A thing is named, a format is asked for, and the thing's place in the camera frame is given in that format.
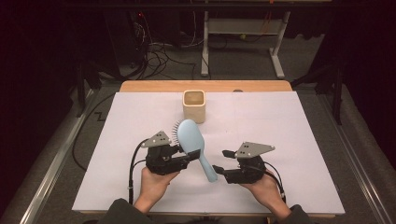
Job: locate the person's left hand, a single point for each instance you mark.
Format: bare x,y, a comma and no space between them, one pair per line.
154,186

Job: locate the beige square cup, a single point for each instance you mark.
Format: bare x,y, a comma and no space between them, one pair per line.
193,109

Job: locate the white metal desk frame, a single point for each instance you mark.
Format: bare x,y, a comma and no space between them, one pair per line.
243,26

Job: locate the black metal stand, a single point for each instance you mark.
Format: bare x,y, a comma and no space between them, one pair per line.
81,90
337,102

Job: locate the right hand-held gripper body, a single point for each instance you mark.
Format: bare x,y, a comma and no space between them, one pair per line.
249,171

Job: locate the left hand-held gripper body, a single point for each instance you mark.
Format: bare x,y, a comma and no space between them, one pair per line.
162,163

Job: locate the aluminium floor rail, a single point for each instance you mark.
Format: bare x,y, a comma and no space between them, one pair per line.
359,168
53,168

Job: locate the light blue hairbrush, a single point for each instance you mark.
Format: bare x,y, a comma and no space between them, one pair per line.
191,137

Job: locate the white table sheet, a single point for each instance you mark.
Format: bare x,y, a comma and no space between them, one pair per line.
280,174

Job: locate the dark equipment rack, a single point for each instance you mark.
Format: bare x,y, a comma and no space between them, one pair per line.
124,37

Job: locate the wooden table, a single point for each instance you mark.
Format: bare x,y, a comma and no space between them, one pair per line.
205,86

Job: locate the person's right hand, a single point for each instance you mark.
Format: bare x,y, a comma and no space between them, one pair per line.
269,193

